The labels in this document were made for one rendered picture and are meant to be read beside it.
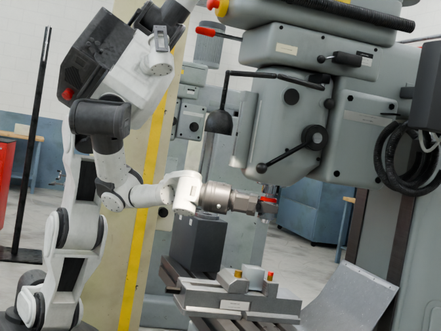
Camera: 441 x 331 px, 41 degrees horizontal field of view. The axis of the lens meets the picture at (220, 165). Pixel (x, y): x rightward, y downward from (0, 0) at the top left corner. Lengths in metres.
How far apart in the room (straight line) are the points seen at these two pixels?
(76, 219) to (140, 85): 0.56
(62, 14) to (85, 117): 9.02
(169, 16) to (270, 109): 0.53
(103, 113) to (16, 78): 8.92
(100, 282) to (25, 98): 7.37
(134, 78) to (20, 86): 8.82
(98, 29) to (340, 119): 0.74
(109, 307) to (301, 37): 2.27
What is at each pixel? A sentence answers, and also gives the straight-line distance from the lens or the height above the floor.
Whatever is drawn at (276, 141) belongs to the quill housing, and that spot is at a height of 1.43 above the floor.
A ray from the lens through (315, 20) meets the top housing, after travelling 1.60.
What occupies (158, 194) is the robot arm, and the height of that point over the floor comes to 1.22.
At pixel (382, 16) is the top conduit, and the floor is 1.79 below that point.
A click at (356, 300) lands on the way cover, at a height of 1.00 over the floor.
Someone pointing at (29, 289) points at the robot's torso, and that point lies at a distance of 2.39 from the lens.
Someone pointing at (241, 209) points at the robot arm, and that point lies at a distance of 1.66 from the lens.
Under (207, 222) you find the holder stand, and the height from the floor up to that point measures 1.10.
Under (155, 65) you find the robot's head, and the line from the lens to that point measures 1.70.
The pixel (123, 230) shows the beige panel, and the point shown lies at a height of 0.80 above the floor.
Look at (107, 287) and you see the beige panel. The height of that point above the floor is 0.48.
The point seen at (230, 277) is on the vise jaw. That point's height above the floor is 1.03.
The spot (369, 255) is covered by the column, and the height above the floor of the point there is 1.13.
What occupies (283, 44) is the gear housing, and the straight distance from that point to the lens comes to 1.56.
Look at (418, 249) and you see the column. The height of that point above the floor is 1.20.
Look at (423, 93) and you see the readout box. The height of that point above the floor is 1.60.
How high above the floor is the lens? 1.42
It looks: 3 degrees down
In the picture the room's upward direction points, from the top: 10 degrees clockwise
